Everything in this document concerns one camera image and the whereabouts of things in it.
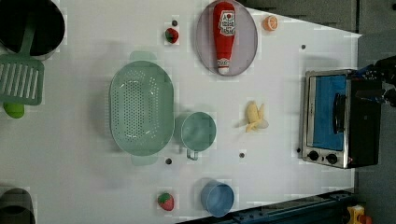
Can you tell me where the strawberry toy near blue cup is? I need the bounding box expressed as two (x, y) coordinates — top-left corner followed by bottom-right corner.
(157, 192), (175, 211)

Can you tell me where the dark cylinder at corner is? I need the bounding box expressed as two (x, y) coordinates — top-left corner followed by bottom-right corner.
(0, 189), (35, 224)

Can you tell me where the strawberry toy near plate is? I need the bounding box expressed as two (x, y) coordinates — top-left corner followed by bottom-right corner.
(165, 28), (179, 44)

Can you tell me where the silver black toaster oven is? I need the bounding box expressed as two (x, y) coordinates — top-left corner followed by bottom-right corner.
(302, 69), (382, 169)

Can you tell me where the blue cup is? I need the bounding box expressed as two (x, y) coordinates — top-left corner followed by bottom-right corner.
(201, 180), (234, 217)

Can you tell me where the yellow plush banana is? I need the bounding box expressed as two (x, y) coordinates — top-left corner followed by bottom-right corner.
(245, 101), (269, 133)

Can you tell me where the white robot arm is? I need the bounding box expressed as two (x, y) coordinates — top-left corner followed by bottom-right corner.
(352, 56), (396, 107)

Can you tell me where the green mug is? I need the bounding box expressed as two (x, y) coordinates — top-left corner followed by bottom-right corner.
(174, 112), (217, 161)

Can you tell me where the grey round plate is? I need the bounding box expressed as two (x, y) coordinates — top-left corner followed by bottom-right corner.
(195, 0), (258, 77)

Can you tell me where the red ketchup bottle plush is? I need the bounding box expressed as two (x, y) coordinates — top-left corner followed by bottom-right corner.
(213, 1), (236, 75)

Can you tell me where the lime green utensil handle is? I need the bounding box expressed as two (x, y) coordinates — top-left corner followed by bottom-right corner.
(3, 103), (24, 119)

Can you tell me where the green slotted spatula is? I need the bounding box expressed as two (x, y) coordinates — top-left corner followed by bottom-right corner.
(0, 16), (45, 105)

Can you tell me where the black utensil holder cup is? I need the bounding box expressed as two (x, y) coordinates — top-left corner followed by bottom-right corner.
(0, 0), (65, 60)

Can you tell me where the green oval colander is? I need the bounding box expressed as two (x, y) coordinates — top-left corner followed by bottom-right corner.
(109, 50), (175, 166)

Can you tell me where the blue metal frame rail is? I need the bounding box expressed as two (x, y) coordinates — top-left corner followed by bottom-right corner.
(178, 190), (357, 224)

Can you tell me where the orange slice toy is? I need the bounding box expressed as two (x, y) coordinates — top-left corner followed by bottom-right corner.
(262, 16), (278, 31)

